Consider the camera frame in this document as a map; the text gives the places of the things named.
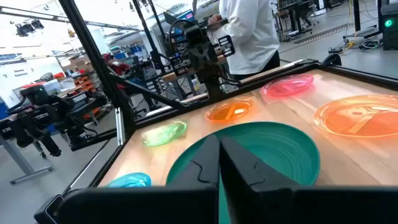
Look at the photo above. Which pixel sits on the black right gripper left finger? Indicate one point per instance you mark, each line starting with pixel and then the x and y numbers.
pixel 174 205

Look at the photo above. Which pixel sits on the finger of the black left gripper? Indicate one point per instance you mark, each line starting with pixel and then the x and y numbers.
pixel 211 60
pixel 196 62

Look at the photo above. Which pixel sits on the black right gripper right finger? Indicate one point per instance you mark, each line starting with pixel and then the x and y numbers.
pixel 280 205

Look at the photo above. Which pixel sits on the green translucent plastic plate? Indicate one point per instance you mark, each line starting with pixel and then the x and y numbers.
pixel 164 133

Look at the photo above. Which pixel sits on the pink translucent plastic plate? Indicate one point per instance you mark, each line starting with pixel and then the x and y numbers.
pixel 287 85

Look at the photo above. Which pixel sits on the orange translucent plastic plate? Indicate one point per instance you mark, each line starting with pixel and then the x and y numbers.
pixel 357 119
pixel 230 110

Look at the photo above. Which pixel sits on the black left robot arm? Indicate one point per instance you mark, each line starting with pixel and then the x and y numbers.
pixel 214 84

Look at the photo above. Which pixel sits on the person's hand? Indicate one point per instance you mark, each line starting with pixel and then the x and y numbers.
pixel 214 20

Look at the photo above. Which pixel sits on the person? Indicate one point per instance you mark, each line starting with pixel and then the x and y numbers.
pixel 252 37
pixel 116 67

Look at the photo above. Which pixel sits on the blue computer monitor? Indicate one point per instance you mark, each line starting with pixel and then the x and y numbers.
pixel 185 17

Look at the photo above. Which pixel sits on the cyan translucent plastic plate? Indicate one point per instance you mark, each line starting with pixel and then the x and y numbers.
pixel 132 181

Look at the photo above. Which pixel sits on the dark green plastic bowl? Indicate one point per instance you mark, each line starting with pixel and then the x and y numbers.
pixel 280 149

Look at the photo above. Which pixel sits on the black power strip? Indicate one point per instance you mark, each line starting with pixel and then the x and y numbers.
pixel 335 49

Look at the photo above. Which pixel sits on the shelf with orange bins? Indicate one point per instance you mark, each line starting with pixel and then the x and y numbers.
pixel 84 84

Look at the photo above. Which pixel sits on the grey metal ceiling beam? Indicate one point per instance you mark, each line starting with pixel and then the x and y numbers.
pixel 62 19

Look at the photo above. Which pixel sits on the grey metal table leg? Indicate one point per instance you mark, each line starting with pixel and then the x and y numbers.
pixel 21 161

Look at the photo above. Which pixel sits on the black spotlight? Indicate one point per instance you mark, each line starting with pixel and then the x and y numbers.
pixel 25 30
pixel 37 24

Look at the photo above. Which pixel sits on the black computer with green light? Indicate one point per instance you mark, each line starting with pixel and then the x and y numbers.
pixel 389 26

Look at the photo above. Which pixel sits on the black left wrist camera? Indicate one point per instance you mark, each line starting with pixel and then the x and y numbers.
pixel 195 35

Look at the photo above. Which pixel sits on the silver metal bracket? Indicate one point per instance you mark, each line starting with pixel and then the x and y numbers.
pixel 119 126

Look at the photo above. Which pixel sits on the black aluminium table frame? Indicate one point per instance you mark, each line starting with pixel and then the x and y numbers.
pixel 93 53

